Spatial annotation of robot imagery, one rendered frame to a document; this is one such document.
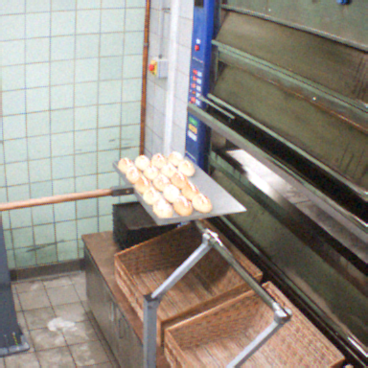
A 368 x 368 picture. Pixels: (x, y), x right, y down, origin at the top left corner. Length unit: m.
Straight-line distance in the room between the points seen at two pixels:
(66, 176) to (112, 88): 0.62
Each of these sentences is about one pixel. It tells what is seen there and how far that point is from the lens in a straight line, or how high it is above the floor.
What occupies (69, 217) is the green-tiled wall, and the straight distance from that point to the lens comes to 3.54.
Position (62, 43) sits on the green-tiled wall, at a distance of 3.15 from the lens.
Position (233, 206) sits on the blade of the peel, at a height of 1.18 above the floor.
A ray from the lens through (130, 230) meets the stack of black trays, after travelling 2.68.
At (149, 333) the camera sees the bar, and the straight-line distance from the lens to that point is 2.03.
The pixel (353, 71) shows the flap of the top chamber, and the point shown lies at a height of 1.81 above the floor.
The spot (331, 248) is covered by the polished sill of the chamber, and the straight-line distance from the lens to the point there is 1.92.
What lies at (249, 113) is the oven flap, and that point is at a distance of 2.23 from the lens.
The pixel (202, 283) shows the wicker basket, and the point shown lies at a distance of 2.66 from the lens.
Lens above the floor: 2.13
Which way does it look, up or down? 26 degrees down
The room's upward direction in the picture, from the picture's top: 4 degrees clockwise
